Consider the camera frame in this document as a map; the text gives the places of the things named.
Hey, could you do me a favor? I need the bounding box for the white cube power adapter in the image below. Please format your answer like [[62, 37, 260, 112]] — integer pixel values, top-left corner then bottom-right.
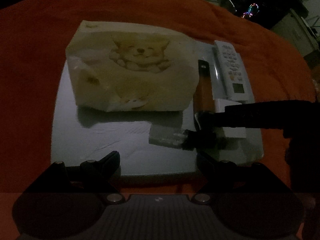
[[214, 99, 246, 139]]

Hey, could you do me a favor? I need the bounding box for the tissue pack with dog print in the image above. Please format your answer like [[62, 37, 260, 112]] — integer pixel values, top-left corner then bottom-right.
[[66, 21, 199, 112]]

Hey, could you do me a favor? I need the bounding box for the white storage box lid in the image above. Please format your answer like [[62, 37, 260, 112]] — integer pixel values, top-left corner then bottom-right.
[[50, 41, 264, 177]]

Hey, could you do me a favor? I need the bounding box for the orange and black tube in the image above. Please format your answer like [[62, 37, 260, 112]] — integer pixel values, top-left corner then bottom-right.
[[193, 60, 214, 113]]

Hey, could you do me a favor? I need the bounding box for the white air conditioner remote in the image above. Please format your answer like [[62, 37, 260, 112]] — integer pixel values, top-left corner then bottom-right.
[[214, 40, 249, 102]]

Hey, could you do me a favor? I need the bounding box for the rgb lit computer case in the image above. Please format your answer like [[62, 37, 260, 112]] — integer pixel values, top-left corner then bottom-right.
[[242, 3, 259, 19]]

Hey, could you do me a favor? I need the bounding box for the orange table cloth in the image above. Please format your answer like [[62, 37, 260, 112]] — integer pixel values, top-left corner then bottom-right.
[[1, 0, 316, 239]]

